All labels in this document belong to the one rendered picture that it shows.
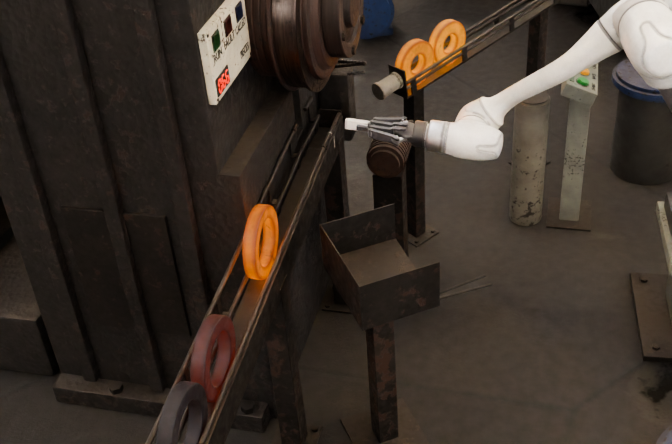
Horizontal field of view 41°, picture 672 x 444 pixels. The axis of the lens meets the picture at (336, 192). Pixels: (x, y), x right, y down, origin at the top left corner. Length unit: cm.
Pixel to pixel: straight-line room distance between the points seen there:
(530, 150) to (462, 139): 76
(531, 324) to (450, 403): 44
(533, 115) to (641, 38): 100
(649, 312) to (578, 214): 53
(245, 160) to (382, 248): 42
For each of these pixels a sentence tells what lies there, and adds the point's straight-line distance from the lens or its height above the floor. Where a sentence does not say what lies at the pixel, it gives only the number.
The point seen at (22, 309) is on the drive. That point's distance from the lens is 298.
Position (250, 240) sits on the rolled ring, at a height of 78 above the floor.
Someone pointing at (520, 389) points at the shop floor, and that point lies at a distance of 284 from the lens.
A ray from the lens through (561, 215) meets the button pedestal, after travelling 347.
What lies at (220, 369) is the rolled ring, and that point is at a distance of 205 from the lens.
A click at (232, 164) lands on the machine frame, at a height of 87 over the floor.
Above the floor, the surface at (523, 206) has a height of 9.
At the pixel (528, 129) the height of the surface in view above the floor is 42.
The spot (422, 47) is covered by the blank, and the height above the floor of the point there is 76.
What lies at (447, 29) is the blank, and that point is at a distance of 307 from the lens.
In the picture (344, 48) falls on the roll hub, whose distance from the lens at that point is 238.
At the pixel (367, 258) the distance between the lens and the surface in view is 233.
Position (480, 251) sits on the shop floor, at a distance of 332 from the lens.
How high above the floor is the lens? 207
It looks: 35 degrees down
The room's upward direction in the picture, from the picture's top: 5 degrees counter-clockwise
